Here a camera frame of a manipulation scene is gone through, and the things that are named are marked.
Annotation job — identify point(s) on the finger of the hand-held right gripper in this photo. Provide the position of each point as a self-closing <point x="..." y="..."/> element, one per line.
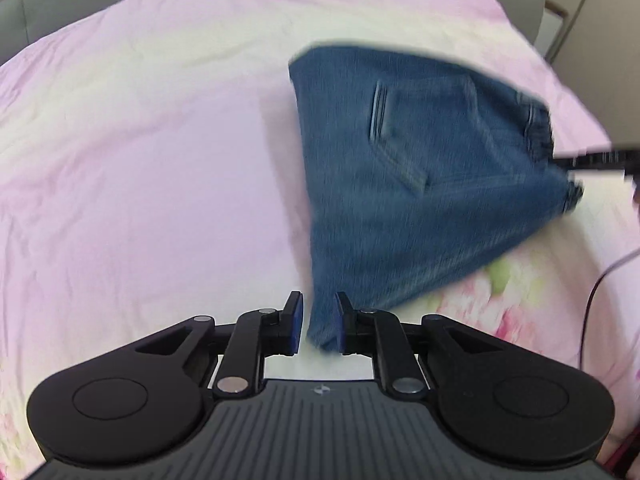
<point x="595" y="160"/>

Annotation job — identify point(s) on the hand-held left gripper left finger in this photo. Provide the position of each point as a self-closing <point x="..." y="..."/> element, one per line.
<point x="296" y="325"/>

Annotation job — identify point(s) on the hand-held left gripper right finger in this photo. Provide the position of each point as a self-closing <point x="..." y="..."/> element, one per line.
<point x="341" y="325"/>

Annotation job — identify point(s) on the blue denim pants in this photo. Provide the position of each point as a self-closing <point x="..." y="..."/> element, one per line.
<point x="410" y="185"/>

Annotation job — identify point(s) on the beige wardrobe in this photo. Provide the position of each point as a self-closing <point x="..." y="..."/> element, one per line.
<point x="610" y="35"/>

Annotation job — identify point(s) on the white desk with wooden top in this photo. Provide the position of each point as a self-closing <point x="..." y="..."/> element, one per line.
<point x="554" y="27"/>

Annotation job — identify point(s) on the pink floral blanket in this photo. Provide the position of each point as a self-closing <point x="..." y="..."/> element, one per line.
<point x="150" y="185"/>

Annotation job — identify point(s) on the grey padded headboard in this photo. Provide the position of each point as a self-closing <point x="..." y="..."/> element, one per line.
<point x="30" y="5"/>

